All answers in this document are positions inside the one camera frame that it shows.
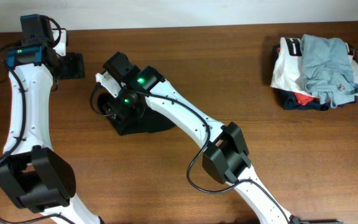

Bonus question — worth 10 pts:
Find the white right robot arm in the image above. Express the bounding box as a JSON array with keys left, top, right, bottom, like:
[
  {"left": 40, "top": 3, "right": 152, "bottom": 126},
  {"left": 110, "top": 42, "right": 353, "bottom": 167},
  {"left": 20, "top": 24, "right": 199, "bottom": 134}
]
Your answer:
[{"left": 95, "top": 62, "right": 298, "bottom": 223}]

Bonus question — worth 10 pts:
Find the navy red garment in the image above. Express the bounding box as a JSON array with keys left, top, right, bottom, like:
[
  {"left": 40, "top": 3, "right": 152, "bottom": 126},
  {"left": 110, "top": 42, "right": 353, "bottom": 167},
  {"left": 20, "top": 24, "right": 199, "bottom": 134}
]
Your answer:
[{"left": 272, "top": 44, "right": 357, "bottom": 111}]

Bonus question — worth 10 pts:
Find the black t-shirt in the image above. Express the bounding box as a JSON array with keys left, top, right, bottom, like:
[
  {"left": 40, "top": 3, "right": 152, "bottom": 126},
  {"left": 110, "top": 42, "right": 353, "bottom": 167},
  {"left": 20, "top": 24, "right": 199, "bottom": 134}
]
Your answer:
[{"left": 97, "top": 96, "right": 176, "bottom": 136}]

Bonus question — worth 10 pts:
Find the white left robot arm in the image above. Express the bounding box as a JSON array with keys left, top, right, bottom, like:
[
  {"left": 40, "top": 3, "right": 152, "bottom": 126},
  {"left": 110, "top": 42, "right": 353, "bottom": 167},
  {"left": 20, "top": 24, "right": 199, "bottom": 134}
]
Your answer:
[{"left": 0, "top": 42, "right": 102, "bottom": 223}]

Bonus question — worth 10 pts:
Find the white garment in pile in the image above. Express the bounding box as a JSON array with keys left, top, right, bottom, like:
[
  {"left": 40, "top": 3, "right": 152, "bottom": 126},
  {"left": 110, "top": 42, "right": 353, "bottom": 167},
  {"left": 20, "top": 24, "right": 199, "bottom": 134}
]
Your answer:
[{"left": 270, "top": 37, "right": 358, "bottom": 96}]

